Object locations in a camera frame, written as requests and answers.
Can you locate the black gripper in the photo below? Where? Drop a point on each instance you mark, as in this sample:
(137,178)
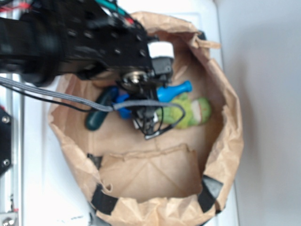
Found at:
(150,88)

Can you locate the blue plastic bottle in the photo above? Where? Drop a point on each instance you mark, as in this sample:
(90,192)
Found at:
(175,90)

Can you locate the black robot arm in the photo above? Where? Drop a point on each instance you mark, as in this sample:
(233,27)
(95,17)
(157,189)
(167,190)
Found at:
(89,38)

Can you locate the dark green capsule toy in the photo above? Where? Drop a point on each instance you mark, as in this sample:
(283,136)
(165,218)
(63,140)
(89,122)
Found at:
(95,118)

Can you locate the green plush toy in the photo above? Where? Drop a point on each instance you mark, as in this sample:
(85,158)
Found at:
(197,112)

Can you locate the brown paper bag lining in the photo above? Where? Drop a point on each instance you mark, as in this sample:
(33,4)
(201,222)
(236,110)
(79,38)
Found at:
(218,143)

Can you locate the black mounting plate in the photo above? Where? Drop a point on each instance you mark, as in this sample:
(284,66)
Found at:
(5,141)

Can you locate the white plastic bin lid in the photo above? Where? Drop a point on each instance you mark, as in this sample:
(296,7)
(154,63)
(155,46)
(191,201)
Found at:
(51,196)

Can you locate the aluminium frame rail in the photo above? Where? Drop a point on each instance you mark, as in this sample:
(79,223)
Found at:
(12,177)

